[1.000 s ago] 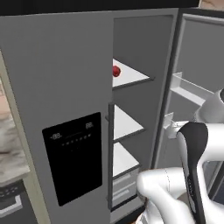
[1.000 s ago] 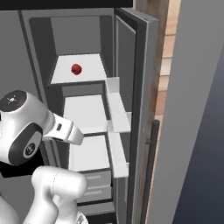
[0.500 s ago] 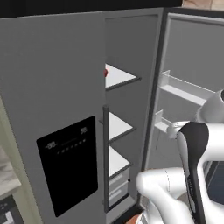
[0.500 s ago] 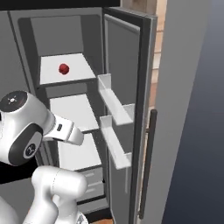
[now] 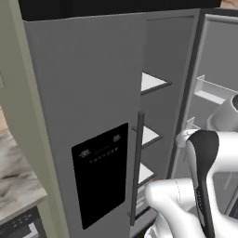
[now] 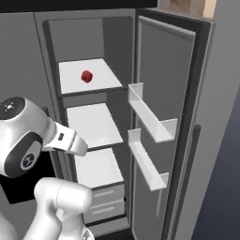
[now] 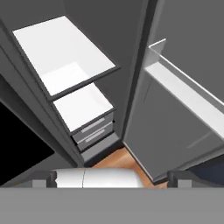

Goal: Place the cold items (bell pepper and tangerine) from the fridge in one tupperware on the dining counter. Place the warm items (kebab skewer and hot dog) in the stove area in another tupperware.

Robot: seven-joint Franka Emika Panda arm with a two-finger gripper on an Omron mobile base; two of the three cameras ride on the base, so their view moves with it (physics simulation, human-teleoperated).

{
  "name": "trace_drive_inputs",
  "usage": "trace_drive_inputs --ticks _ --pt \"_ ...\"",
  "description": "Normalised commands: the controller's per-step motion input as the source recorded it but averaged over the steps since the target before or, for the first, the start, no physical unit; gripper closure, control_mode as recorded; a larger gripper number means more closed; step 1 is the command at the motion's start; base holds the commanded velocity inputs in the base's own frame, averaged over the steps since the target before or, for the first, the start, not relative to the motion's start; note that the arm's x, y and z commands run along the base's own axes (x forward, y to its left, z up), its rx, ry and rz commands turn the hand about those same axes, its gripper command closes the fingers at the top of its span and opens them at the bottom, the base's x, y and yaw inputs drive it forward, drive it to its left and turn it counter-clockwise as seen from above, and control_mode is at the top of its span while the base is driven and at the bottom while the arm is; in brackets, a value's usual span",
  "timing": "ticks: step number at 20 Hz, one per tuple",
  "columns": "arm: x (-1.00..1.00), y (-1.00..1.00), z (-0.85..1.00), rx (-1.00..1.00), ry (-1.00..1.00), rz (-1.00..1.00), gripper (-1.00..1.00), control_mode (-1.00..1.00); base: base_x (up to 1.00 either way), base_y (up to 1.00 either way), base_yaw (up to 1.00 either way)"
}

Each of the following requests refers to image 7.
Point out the large white fridge shelf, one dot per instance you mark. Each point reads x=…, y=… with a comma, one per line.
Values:
x=62, y=49

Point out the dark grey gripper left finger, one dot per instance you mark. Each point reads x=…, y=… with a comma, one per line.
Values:
x=52, y=178

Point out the white rounded cylinder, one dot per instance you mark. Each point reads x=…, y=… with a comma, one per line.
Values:
x=99, y=178

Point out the grey fridge body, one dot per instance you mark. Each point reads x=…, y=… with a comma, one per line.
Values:
x=122, y=35

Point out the pale grey door shelf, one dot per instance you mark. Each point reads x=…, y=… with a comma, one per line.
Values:
x=180, y=87

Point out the small white fridge shelf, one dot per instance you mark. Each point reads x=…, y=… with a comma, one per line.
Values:
x=83, y=106

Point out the grey fridge drawer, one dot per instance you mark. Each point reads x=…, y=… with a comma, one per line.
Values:
x=94, y=126
x=96, y=136

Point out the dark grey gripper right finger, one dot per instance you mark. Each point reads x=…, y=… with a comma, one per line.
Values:
x=172, y=178

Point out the grey fridge door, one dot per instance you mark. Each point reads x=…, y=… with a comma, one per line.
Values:
x=163, y=122

